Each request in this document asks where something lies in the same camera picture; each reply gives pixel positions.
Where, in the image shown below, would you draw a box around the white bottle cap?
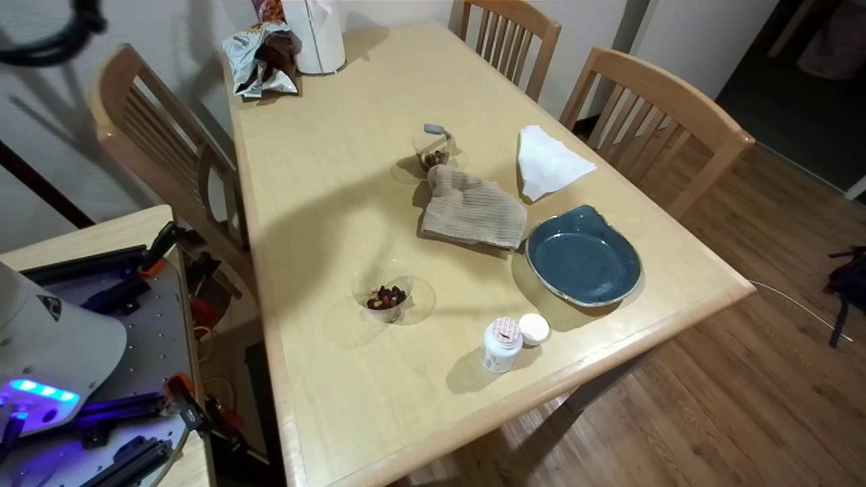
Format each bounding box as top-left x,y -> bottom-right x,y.
519,312 -> 551,347

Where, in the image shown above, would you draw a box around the wooden chair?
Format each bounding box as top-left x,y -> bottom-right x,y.
91,43 -> 258,298
448,0 -> 562,103
559,47 -> 756,222

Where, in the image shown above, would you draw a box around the white cable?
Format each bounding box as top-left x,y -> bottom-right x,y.
748,280 -> 854,344

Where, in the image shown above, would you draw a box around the white paper towel roll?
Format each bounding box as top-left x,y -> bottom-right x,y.
281,0 -> 347,75

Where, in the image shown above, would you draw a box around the white pill bottle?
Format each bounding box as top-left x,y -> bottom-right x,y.
481,317 -> 524,374

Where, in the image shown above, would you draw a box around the clear cup with grey scoop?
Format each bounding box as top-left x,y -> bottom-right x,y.
412,123 -> 454,172

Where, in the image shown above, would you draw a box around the silver snack bag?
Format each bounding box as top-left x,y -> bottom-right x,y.
223,22 -> 302,99

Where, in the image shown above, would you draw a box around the beige ribbed towel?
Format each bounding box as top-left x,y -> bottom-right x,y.
420,164 -> 528,251

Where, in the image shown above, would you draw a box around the white paper napkin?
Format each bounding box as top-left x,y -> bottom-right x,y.
518,125 -> 597,202

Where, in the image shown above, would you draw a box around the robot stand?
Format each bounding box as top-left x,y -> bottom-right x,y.
0,205 -> 216,487

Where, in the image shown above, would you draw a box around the black and orange clamp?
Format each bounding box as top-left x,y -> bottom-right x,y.
162,373 -> 246,453
84,221 -> 208,314

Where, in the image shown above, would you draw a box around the black cable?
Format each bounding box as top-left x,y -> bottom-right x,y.
0,0 -> 108,67

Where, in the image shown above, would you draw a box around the clear plastic cup with snacks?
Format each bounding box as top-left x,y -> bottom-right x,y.
351,262 -> 415,324

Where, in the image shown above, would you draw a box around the patterned snack box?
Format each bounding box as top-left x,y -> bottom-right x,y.
252,0 -> 286,25

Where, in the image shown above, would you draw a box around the blue ceramic plate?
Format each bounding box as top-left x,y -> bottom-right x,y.
526,205 -> 643,308

